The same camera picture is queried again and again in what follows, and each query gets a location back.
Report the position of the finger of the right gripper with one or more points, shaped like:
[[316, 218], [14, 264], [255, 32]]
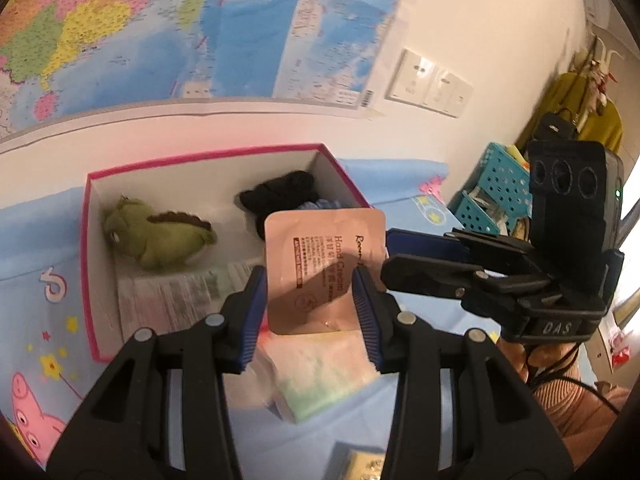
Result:
[[440, 242], [450, 277]]

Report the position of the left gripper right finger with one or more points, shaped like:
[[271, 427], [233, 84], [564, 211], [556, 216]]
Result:
[[461, 411]]

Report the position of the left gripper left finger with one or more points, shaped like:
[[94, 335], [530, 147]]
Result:
[[121, 429]]

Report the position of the clear plastic mask packet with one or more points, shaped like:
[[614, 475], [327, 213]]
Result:
[[170, 302]]

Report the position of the pink hand cream sachet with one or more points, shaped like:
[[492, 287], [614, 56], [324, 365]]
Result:
[[310, 257]]

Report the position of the yellow tissue pack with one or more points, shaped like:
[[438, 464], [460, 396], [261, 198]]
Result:
[[355, 462]]

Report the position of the green plush dinosaur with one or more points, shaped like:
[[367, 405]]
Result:
[[156, 241]]

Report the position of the orange right sleeve forearm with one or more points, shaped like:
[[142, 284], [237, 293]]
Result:
[[581, 418]]

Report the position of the pastel soft tissue pack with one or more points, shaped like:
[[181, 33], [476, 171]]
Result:
[[312, 372]]

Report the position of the right hand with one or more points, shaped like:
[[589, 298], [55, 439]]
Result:
[[543, 364]]

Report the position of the teal perforated plastic basket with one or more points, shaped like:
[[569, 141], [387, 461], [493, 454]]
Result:
[[496, 196]]

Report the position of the white pump lotion bottle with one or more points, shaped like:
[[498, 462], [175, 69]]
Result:
[[254, 388]]

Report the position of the yellow hanging garment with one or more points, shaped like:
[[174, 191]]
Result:
[[568, 96]]

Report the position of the blue cartoon pig tablecloth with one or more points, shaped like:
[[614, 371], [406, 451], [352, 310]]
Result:
[[47, 368]]

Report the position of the pink cardboard box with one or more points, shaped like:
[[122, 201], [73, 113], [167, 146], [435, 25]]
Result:
[[204, 184]]

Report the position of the black scrunchie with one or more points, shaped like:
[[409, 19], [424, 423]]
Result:
[[283, 193]]

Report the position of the white wall switch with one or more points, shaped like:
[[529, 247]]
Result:
[[448, 94]]

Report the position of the white wall socket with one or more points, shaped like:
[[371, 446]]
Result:
[[411, 80]]

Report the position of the colourful wall map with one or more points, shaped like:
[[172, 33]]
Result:
[[66, 57]]

